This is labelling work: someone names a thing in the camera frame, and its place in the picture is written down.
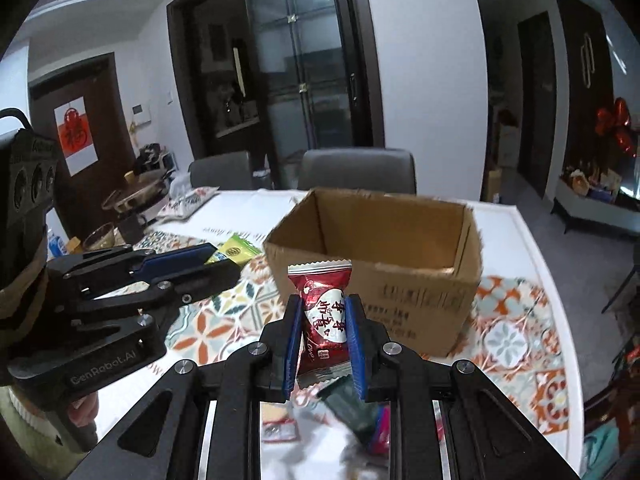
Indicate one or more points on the hallway cardboard box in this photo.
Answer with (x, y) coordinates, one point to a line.
(492, 185)

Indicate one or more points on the brown cardboard box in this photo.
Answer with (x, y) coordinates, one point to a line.
(400, 285)

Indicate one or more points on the black mug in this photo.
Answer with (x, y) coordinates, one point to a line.
(131, 229)

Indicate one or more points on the pink snack packet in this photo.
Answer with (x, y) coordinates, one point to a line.
(382, 427)

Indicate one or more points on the gift boxes pile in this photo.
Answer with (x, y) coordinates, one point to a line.
(585, 185)

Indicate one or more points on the teal cloth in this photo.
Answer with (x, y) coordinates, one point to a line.
(600, 447)

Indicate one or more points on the black bag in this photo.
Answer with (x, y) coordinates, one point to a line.
(150, 157)

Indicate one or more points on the grey low bench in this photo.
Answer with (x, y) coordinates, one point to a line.
(590, 210)

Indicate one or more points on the dark glass display cabinet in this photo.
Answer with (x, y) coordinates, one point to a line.
(310, 85)

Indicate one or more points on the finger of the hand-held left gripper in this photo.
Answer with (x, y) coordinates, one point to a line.
(200, 282)
(175, 260)

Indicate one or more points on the dark green snack packet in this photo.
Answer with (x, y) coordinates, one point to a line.
(350, 405)

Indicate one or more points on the white wall intercom panel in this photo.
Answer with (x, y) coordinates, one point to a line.
(141, 114)

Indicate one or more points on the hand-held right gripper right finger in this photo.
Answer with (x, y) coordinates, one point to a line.
(356, 345)

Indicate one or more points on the person's left hand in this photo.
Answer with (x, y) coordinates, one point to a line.
(83, 412)

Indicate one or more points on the patterned tile-print tablecloth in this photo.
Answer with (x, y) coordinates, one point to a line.
(505, 335)

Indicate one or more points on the dark brown door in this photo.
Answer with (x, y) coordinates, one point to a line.
(107, 110)

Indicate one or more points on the red snack packet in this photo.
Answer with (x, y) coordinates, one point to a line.
(320, 310)

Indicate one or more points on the small water bottle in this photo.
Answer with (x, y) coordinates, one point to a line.
(57, 246)

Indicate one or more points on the wooden chair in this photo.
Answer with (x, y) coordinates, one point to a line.
(615, 400)

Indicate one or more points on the glass bowl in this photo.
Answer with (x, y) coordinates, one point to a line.
(100, 237)

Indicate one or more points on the metal cooking pan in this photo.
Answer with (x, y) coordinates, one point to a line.
(137, 192)

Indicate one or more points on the yellow-green snack packet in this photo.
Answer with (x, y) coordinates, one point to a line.
(235, 251)

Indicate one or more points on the black chair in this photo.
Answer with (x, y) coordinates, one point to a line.
(622, 280)

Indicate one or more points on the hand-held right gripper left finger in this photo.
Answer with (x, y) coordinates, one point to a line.
(292, 345)

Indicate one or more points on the grey dining chair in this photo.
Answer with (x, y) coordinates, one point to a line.
(220, 170)
(357, 170)

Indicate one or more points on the red foil balloons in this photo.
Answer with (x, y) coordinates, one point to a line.
(617, 122)

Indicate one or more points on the white red door poster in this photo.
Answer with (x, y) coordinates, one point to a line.
(75, 135)

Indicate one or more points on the small white red packet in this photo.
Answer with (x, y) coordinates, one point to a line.
(277, 422)

